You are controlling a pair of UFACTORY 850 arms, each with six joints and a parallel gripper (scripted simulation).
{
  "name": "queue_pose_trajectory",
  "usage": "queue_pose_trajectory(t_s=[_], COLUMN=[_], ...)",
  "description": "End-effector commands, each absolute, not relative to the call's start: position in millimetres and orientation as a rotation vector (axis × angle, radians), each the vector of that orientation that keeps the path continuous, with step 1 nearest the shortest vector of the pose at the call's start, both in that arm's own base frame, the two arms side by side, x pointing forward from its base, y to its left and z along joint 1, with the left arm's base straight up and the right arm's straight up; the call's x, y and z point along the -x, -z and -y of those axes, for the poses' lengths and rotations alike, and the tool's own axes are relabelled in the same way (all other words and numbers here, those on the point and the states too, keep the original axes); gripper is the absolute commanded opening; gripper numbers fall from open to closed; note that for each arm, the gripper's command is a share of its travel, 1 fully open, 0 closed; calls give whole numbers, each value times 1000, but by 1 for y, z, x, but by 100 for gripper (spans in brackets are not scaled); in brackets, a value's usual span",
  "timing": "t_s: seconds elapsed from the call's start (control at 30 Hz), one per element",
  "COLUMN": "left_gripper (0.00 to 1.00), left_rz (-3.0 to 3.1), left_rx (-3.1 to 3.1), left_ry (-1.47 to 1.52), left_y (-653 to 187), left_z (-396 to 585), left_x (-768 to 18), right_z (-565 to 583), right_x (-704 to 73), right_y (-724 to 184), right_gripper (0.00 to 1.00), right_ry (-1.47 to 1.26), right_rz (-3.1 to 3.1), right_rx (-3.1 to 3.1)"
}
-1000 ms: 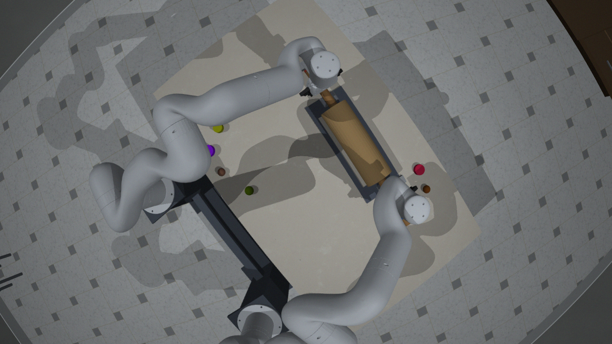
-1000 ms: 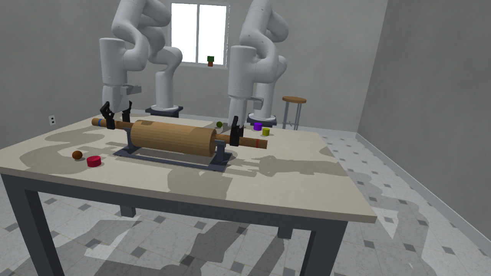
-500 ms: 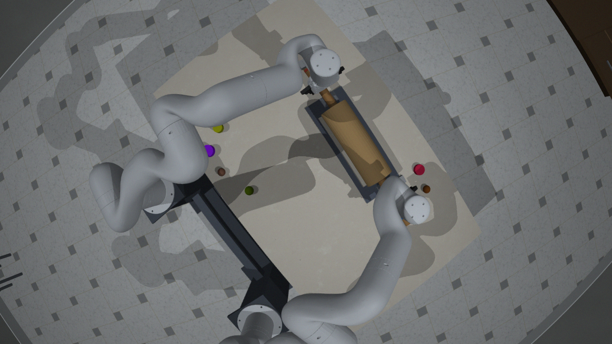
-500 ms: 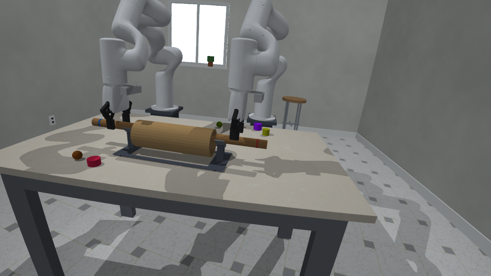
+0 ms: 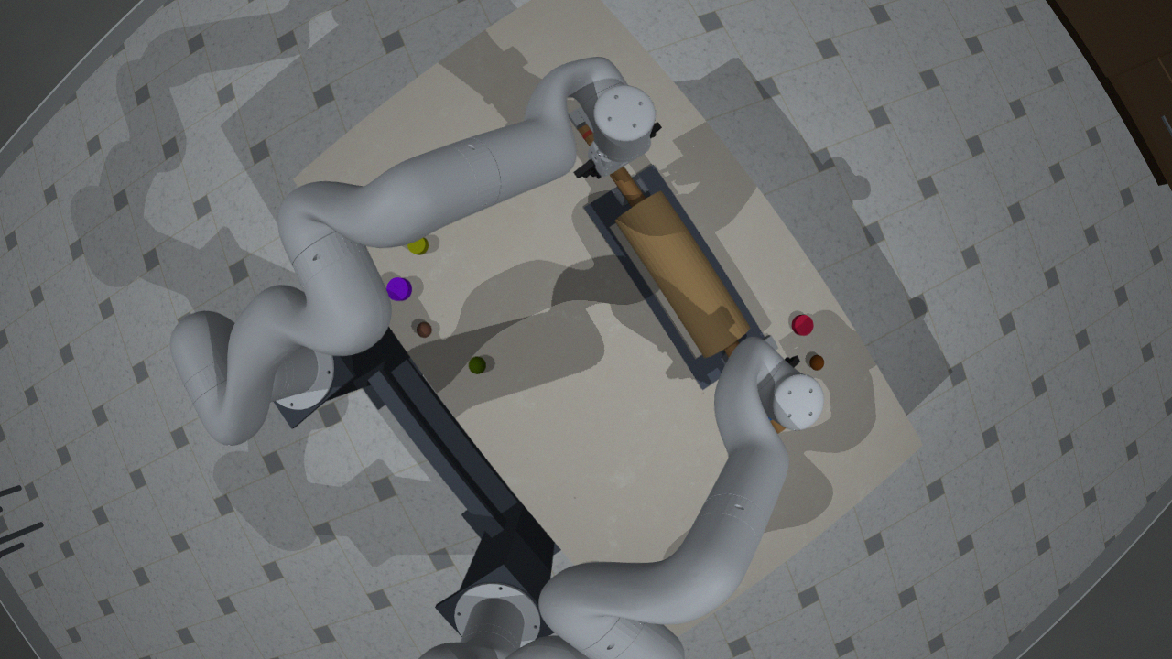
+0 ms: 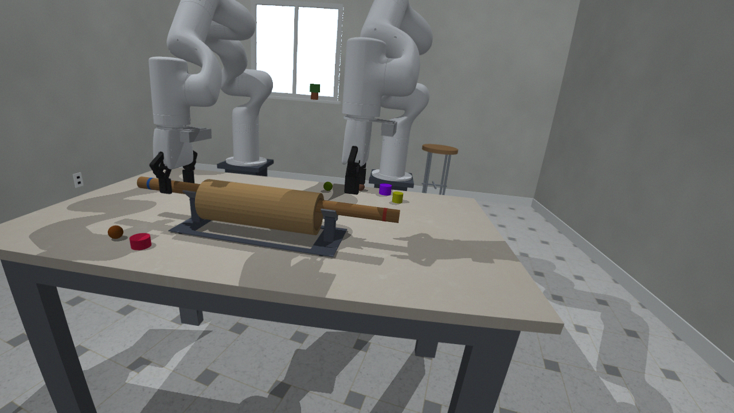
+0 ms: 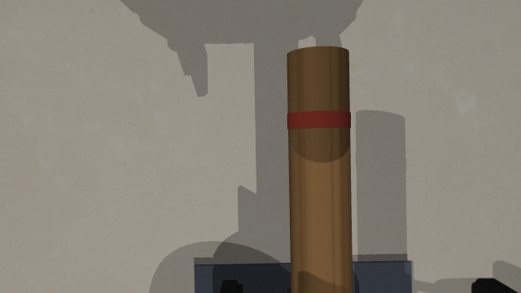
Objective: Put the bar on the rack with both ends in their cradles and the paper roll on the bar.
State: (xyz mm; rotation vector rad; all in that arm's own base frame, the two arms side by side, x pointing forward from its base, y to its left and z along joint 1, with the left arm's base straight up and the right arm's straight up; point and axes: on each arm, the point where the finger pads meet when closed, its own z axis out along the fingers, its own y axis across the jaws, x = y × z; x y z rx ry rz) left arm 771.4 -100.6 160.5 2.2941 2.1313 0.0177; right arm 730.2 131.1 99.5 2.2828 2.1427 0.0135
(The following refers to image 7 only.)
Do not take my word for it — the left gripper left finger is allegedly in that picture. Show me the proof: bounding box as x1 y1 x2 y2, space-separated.
220 280 243 293

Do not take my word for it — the brown wooden post with red band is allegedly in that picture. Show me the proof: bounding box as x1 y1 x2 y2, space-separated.
287 46 352 293

